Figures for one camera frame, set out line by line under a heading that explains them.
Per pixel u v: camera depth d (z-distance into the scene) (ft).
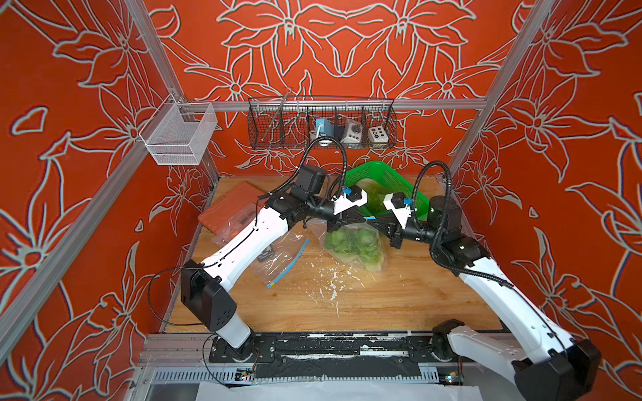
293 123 3.30
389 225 2.03
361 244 2.73
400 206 1.87
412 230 1.96
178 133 3.05
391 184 3.52
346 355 2.39
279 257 2.85
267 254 3.02
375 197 1.91
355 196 1.83
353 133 2.97
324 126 2.74
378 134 3.10
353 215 2.10
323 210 1.99
